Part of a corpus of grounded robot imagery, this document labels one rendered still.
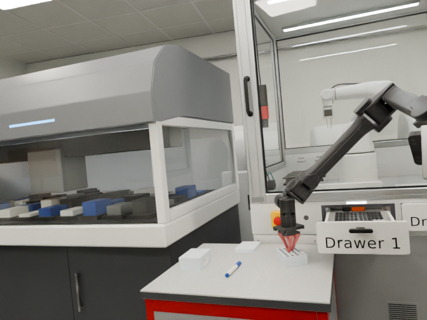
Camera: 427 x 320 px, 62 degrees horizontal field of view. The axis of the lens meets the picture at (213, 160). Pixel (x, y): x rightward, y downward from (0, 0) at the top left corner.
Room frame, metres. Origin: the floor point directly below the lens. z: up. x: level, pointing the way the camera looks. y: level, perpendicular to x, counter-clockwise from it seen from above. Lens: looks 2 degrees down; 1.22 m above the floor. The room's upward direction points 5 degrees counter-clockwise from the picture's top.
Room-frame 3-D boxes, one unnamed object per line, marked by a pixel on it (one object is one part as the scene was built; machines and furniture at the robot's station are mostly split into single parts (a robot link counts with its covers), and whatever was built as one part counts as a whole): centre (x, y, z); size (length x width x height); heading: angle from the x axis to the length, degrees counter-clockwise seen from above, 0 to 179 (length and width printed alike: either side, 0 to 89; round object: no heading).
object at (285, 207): (1.33, -0.26, 0.98); 0.07 x 0.06 x 0.07; 3
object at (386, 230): (1.20, -0.48, 0.87); 0.29 x 0.02 x 0.11; 70
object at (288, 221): (1.33, -0.26, 0.92); 0.10 x 0.07 x 0.07; 116
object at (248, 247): (1.58, -0.12, 0.77); 0.13 x 0.09 x 0.02; 159
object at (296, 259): (1.36, -0.27, 0.78); 0.12 x 0.08 x 0.04; 7
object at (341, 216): (1.39, -0.55, 0.87); 0.22 x 0.18 x 0.06; 160
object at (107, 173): (2.42, 0.89, 1.13); 1.78 x 1.14 x 0.45; 70
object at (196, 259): (1.41, 0.11, 0.79); 0.13 x 0.09 x 0.05; 161
